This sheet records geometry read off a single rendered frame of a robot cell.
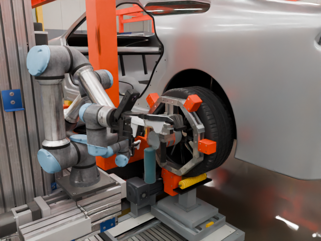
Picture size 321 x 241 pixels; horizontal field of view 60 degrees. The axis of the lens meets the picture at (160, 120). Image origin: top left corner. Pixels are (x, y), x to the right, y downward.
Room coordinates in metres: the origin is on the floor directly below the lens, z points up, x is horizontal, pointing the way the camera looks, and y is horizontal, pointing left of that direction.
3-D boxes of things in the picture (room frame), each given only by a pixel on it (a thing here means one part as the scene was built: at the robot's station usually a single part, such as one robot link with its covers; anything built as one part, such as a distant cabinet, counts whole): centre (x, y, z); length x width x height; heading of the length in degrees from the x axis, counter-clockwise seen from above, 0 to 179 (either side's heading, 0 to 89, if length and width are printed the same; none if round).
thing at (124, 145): (1.56, 0.24, 0.91); 0.11 x 0.08 x 0.11; 154
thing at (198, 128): (1.91, -0.09, 0.85); 0.54 x 0.07 x 0.54; 40
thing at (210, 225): (2.02, -0.22, 0.13); 0.50 x 0.36 x 0.10; 40
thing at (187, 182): (1.88, -0.24, 0.51); 0.29 x 0.06 x 0.06; 130
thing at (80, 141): (1.26, 0.38, 0.98); 0.13 x 0.12 x 0.14; 144
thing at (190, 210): (2.02, -0.22, 0.32); 0.40 x 0.30 x 0.28; 40
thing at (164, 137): (1.65, -0.04, 0.93); 0.09 x 0.05 x 0.05; 130
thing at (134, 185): (2.17, 0.09, 0.26); 0.42 x 0.18 x 0.35; 130
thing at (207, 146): (1.67, -0.30, 0.85); 0.09 x 0.08 x 0.07; 40
